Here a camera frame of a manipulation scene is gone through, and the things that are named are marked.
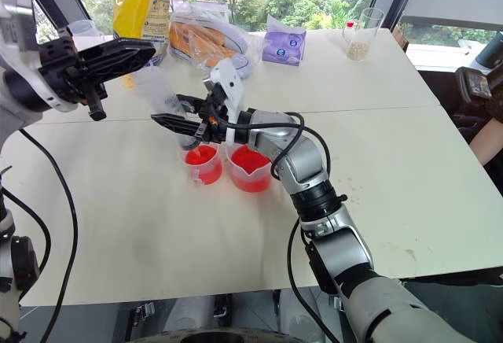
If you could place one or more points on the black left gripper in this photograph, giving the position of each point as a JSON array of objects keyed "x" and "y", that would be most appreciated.
[{"x": 59, "y": 69}]

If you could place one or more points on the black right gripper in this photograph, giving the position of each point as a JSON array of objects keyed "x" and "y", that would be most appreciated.
[{"x": 212, "y": 120}]

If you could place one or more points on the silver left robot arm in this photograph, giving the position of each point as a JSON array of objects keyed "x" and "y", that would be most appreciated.
[{"x": 9, "y": 107}]

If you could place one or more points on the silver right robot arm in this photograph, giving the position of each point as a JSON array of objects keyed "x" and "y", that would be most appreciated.
[{"x": 310, "y": 162}]

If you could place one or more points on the person bare forearm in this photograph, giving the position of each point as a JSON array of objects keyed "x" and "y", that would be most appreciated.
[{"x": 485, "y": 142}]

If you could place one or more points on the small clear plastic cup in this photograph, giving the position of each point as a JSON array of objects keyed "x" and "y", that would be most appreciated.
[{"x": 83, "y": 28}]

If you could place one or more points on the spouted cup of red liquid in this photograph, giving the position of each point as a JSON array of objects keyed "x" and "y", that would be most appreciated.
[{"x": 249, "y": 172}]

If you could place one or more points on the clear plastic bag of bread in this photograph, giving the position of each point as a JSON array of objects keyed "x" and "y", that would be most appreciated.
[{"x": 204, "y": 38}]

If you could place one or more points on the yellow printed snack bag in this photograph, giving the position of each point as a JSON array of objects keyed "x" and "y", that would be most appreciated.
[{"x": 137, "y": 8}]

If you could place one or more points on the purple tissue pack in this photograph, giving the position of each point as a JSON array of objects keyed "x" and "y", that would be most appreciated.
[{"x": 283, "y": 46}]

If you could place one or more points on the small red-capped clear bottle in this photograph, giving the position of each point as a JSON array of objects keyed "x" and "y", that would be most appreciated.
[{"x": 349, "y": 30}]

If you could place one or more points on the tall clear drinking glass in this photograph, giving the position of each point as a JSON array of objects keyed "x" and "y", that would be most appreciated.
[{"x": 363, "y": 38}]

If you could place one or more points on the black handheld device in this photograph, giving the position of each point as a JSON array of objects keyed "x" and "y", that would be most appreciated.
[{"x": 473, "y": 85}]

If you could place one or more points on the dark green container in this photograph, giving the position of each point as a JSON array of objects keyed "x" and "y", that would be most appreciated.
[{"x": 491, "y": 54}]

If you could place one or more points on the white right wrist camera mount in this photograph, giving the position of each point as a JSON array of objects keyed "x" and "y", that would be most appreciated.
[{"x": 230, "y": 83}]

